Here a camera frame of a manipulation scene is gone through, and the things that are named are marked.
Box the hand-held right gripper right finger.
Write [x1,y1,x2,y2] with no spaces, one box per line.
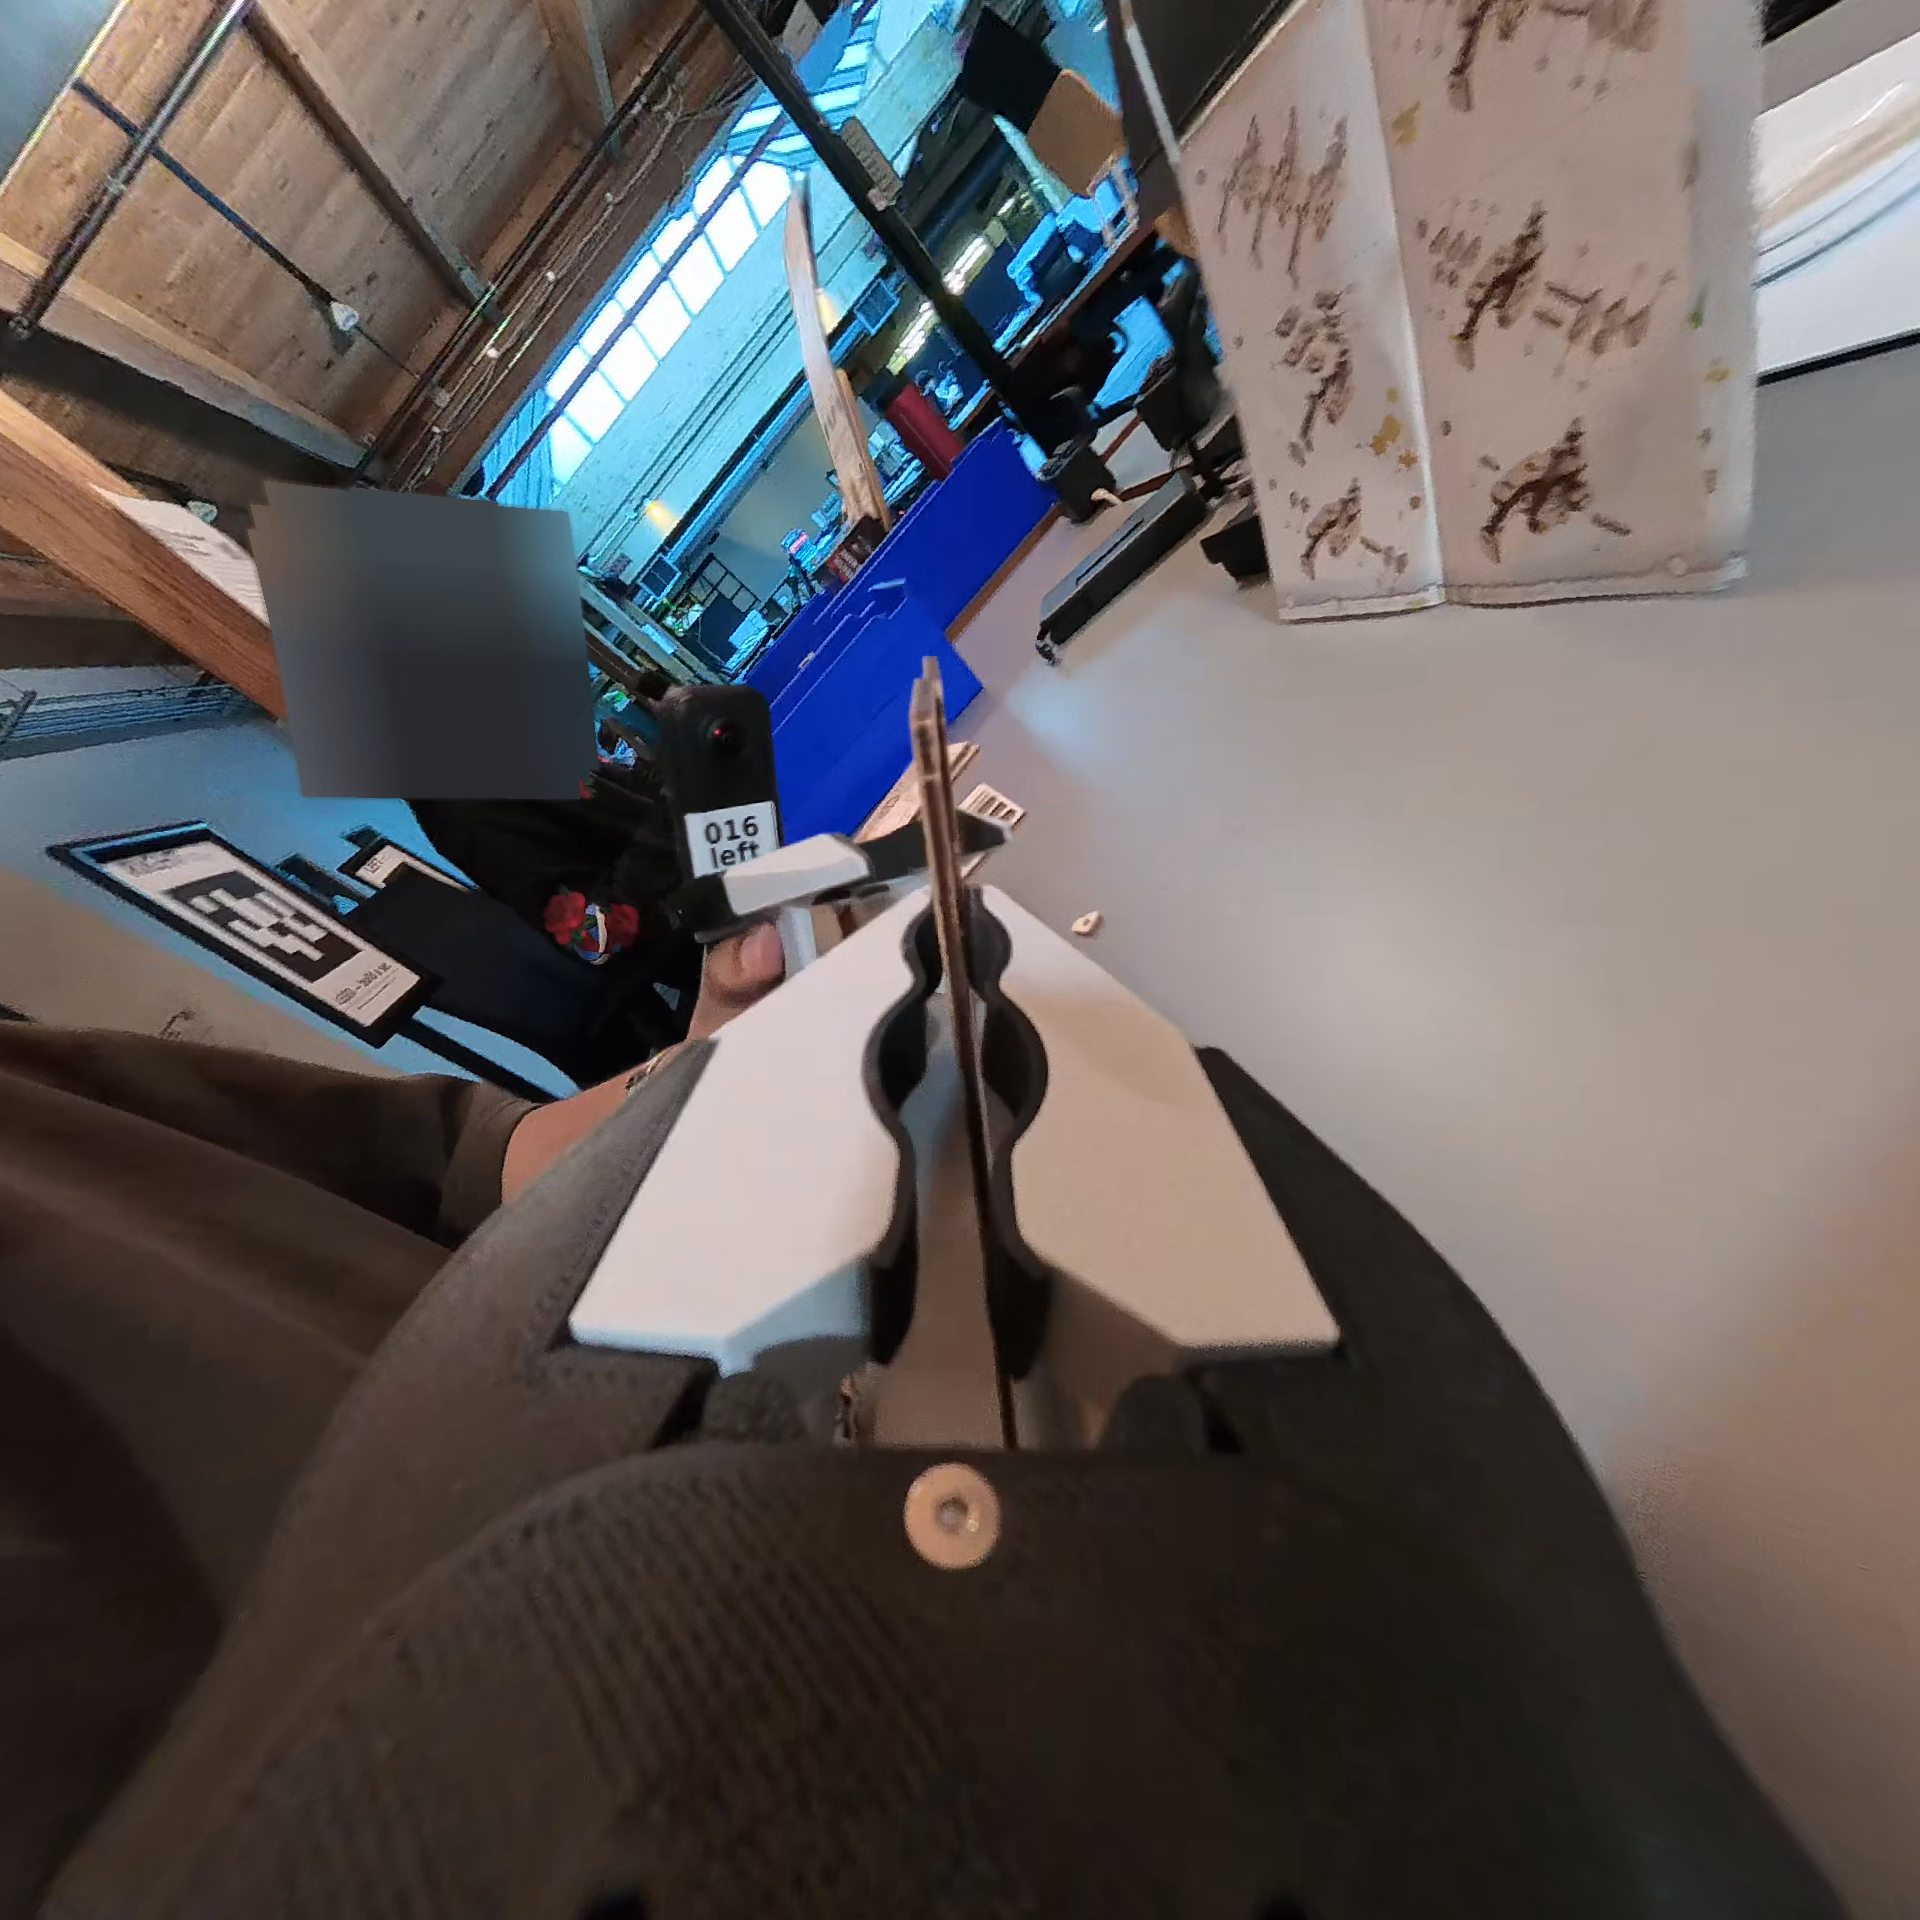
[974,883,1343,1380]

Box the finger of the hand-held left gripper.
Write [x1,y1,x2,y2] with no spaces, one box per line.
[719,834,876,920]
[862,810,1010,888]

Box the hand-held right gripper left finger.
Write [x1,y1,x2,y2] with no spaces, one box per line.
[566,883,953,1377]

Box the wooden puzzle sheet with wheels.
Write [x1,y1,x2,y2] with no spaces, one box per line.
[904,653,1025,1453]

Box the person's left forearm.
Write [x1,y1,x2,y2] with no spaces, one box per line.
[497,1034,710,1201]

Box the grey desk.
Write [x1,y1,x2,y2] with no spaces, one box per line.
[862,335,1920,1920]

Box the person's left hand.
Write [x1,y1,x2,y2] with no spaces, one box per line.
[681,917,791,1048]

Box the blue plastic bin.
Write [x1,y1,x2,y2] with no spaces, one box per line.
[862,420,1059,639]
[741,576,988,846]

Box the small framed sign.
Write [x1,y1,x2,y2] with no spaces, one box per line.
[336,831,469,905]

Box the black power bank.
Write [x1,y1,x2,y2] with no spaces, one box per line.
[1031,476,1214,666]

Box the red bottle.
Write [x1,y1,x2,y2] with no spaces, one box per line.
[882,382,965,470]

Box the tan instruction board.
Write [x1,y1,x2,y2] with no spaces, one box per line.
[779,171,898,530]

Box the framed marker sign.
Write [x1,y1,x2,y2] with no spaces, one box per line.
[48,817,439,1051]

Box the person's brown shirt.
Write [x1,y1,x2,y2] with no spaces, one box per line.
[0,1020,546,1920]

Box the black pole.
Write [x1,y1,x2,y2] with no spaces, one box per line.
[696,0,1086,452]

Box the wooden beam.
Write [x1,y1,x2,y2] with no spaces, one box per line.
[0,385,290,725]

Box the instruction booklet on stand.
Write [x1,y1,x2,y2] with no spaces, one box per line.
[1175,0,1759,624]

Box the large black tan-rimmed panel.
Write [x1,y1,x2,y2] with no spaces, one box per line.
[1102,0,1307,197]

